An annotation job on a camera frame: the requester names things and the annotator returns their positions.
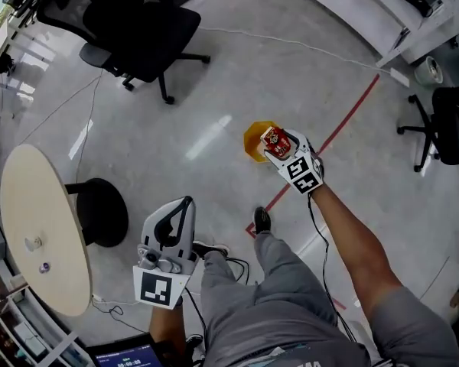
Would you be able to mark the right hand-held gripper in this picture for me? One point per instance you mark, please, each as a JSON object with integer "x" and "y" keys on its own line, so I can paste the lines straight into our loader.
{"x": 302, "y": 174}

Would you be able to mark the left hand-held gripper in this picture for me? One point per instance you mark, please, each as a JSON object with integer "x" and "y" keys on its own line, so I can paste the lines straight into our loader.
{"x": 157, "y": 287}

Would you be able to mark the red snack packet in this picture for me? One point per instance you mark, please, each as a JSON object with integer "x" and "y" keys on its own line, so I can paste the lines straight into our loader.
{"x": 276, "y": 141}

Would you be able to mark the yellow waste bin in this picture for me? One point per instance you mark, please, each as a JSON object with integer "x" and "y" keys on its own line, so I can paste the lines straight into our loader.
{"x": 252, "y": 140}

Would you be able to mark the small purple bottle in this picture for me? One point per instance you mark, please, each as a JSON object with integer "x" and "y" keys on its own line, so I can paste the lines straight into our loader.
{"x": 44, "y": 268}

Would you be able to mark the white paper cup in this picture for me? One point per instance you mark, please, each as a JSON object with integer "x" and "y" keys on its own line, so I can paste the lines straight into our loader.
{"x": 32, "y": 243}

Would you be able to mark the person's right forearm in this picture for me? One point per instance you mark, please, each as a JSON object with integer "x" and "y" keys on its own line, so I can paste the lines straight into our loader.
{"x": 348, "y": 235}

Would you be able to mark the person's left forearm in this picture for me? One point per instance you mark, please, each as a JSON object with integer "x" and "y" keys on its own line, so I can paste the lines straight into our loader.
{"x": 166, "y": 327}

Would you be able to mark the round beige table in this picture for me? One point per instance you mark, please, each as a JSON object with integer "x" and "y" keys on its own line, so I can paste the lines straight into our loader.
{"x": 42, "y": 205}

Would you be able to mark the person's left black shoe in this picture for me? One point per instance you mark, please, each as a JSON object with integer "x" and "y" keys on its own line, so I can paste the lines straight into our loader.
{"x": 210, "y": 250}

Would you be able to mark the person's black shoe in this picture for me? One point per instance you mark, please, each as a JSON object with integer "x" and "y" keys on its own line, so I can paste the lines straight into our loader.
{"x": 210, "y": 250}
{"x": 262, "y": 220}

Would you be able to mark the black round table base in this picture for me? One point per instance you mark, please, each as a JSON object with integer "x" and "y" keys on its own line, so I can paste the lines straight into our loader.
{"x": 103, "y": 212}

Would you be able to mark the red floor tape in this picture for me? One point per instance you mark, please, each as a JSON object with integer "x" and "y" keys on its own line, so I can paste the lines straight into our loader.
{"x": 338, "y": 304}
{"x": 348, "y": 113}

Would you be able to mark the person's right black shoe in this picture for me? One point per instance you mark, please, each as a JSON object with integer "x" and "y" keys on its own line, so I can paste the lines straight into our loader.
{"x": 262, "y": 220}

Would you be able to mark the white power strip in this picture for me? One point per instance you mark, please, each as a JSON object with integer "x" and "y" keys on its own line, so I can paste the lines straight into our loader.
{"x": 400, "y": 77}
{"x": 98, "y": 298}

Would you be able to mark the person's grey trousers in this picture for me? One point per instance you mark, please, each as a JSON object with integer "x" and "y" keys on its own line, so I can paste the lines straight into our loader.
{"x": 283, "y": 281}

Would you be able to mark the black wrist-mounted display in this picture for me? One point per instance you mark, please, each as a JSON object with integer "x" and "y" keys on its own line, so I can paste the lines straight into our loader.
{"x": 126, "y": 356}

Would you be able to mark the white storage shelf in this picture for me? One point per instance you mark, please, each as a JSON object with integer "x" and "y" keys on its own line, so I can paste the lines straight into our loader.
{"x": 57, "y": 331}

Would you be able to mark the white round bucket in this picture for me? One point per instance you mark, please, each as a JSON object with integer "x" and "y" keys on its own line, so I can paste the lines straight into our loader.
{"x": 429, "y": 71}

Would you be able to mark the white curved shelf unit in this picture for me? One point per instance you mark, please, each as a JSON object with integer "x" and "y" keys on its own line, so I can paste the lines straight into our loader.
{"x": 367, "y": 10}

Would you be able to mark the black swivel office chair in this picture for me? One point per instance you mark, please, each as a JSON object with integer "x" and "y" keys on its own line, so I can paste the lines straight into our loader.
{"x": 449, "y": 128}

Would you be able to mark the black mesh-back office chair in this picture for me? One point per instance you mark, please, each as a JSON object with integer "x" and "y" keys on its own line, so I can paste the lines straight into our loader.
{"x": 137, "y": 33}

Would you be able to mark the person's grey t-shirt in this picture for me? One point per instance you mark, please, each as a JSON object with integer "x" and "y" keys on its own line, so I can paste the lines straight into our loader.
{"x": 413, "y": 327}

